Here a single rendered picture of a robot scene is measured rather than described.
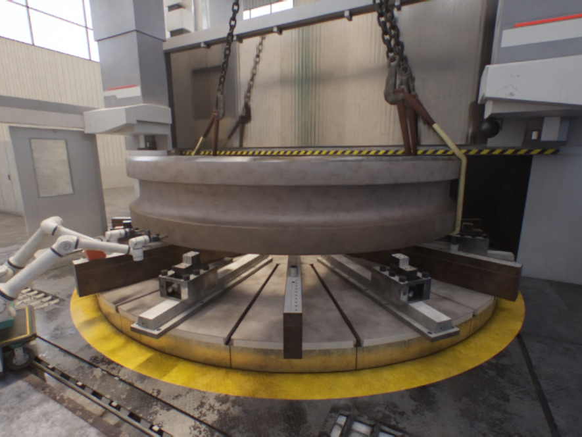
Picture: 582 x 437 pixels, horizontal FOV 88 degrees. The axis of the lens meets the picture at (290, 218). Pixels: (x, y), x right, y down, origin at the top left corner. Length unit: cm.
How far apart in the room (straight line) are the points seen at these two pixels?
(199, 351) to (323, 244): 146
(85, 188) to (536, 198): 774
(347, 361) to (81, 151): 610
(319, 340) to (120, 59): 600
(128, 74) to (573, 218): 747
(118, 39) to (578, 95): 663
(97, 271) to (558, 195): 599
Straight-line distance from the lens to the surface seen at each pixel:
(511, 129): 454
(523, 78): 361
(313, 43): 620
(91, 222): 733
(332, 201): 299
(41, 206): 692
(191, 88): 769
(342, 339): 273
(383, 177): 305
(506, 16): 417
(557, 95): 363
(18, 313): 398
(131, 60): 675
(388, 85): 458
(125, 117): 613
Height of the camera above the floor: 179
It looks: 12 degrees down
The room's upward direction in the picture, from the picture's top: straight up
